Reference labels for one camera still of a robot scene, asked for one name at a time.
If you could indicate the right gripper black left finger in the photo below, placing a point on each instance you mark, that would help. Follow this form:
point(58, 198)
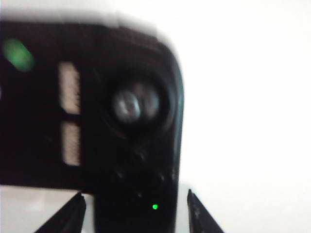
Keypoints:
point(68, 216)

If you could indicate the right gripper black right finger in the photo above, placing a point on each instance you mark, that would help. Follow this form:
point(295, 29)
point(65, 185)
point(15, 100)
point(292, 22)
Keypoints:
point(199, 216)

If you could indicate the black remote control with joysticks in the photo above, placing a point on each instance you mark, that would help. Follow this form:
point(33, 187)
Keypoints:
point(97, 121)

